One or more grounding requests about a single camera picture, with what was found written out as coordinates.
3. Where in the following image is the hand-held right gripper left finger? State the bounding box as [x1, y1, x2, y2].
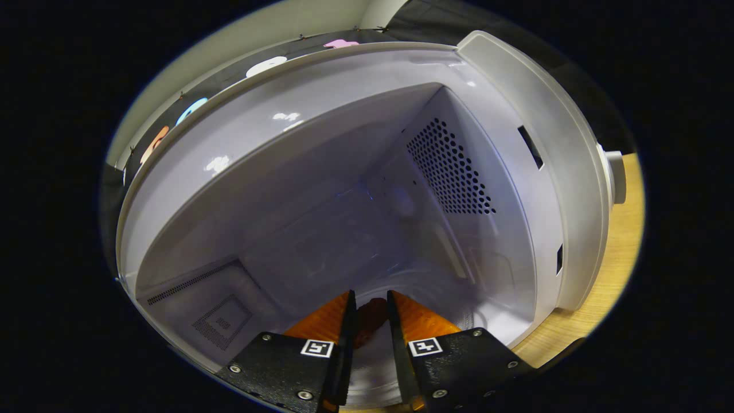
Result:
[215, 290, 357, 413]

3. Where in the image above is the white microwave oven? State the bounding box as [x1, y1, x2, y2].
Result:
[115, 30, 627, 409]

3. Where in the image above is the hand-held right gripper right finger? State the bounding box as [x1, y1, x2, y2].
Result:
[387, 290, 537, 412]

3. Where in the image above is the brown meat slice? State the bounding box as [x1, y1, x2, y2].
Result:
[353, 297, 391, 349]

